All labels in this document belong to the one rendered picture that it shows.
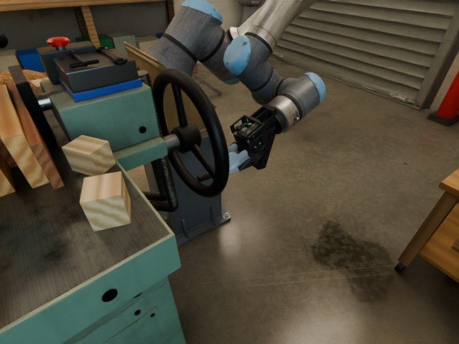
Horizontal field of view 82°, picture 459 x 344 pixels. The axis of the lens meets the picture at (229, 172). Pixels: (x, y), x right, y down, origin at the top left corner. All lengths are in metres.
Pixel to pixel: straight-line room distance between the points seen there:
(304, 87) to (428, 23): 2.43
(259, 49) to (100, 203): 0.59
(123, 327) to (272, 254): 0.96
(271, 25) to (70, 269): 0.69
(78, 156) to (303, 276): 1.13
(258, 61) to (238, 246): 0.91
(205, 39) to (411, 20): 2.38
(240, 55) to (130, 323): 0.61
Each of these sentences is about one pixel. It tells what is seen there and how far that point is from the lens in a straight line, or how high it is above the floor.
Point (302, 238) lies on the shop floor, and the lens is 1.45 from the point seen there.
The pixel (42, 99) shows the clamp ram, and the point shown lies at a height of 0.96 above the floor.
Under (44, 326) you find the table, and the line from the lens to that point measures 0.30.
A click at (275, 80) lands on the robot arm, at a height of 0.85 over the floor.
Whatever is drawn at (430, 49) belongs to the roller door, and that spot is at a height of 0.51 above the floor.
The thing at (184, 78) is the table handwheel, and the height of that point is 0.95.
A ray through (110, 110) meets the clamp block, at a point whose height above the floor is 0.94.
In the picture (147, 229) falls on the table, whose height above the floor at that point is 0.90.
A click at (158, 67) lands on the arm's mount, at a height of 0.84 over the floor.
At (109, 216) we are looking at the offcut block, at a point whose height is 0.92.
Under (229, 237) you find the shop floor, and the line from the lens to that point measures 1.40.
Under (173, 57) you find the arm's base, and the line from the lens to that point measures 1.02.
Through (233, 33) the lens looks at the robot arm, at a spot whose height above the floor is 0.90.
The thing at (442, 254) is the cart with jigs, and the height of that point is 0.18.
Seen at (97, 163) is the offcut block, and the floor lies 0.92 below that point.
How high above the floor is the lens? 1.11
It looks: 39 degrees down
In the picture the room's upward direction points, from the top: straight up
